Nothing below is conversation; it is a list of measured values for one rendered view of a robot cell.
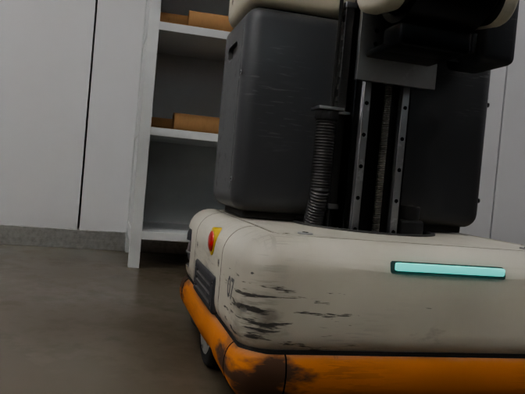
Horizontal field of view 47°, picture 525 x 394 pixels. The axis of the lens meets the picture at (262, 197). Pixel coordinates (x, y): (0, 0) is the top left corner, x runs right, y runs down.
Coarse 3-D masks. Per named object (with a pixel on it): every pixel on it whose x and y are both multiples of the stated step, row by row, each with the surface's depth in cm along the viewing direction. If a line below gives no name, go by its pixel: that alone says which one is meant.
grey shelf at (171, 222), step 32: (160, 0) 218; (192, 0) 264; (224, 0) 267; (160, 32) 223; (192, 32) 221; (224, 32) 224; (160, 64) 262; (192, 64) 265; (160, 96) 263; (192, 96) 266; (160, 128) 220; (160, 160) 264; (192, 160) 267; (160, 192) 265; (192, 192) 268; (128, 224) 248; (160, 224) 254; (128, 256) 221
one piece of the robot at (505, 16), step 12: (360, 0) 103; (372, 0) 98; (384, 0) 94; (396, 0) 93; (504, 0) 96; (516, 0) 96; (372, 12) 101; (384, 12) 99; (492, 12) 99; (504, 12) 97; (492, 24) 99
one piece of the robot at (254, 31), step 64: (256, 0) 115; (320, 0) 117; (256, 64) 115; (320, 64) 118; (256, 128) 115; (320, 128) 112; (384, 128) 115; (448, 128) 125; (256, 192) 116; (320, 192) 112; (384, 192) 118; (448, 192) 126
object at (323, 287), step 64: (192, 256) 132; (256, 256) 84; (320, 256) 86; (384, 256) 88; (448, 256) 92; (512, 256) 95; (256, 320) 84; (320, 320) 85; (384, 320) 88; (448, 320) 90; (512, 320) 93; (256, 384) 83; (320, 384) 85; (384, 384) 87; (448, 384) 90; (512, 384) 93
